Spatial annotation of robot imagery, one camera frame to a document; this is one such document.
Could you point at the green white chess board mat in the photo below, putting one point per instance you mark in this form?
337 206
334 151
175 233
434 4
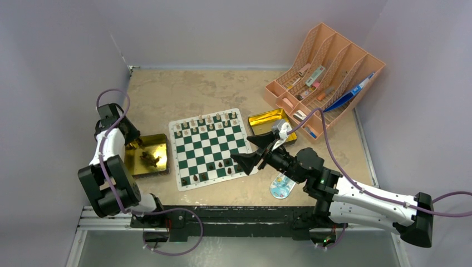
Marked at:
192 155

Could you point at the dark pieces in tray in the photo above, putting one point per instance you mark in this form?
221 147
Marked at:
150 159

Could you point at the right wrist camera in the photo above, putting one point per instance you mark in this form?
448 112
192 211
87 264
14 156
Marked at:
282 130

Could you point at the white stapler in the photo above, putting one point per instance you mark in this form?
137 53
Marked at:
299 115

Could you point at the white chess pieces row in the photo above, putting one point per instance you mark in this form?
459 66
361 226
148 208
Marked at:
216 124

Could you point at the gold tin tray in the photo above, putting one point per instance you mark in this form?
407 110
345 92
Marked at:
262 123
158 145

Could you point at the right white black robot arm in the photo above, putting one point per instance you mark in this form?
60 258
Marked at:
340 200

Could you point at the left gold tin tray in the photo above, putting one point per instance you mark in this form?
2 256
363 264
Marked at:
158 145

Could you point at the blue packaged toy blister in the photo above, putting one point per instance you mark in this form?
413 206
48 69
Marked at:
281 186

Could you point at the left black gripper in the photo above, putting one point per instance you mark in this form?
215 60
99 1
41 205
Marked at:
133 134

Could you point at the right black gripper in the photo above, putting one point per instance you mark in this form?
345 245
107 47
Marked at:
265 152

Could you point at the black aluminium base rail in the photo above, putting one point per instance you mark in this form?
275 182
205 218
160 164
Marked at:
181 222

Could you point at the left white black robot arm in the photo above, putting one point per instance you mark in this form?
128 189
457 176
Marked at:
107 182

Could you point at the peach plastic file organizer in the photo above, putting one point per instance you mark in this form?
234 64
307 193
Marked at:
346 63

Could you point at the right gold tin tray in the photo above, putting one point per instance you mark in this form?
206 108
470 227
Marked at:
262 123

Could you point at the teal white box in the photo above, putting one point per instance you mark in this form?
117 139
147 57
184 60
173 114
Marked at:
316 76

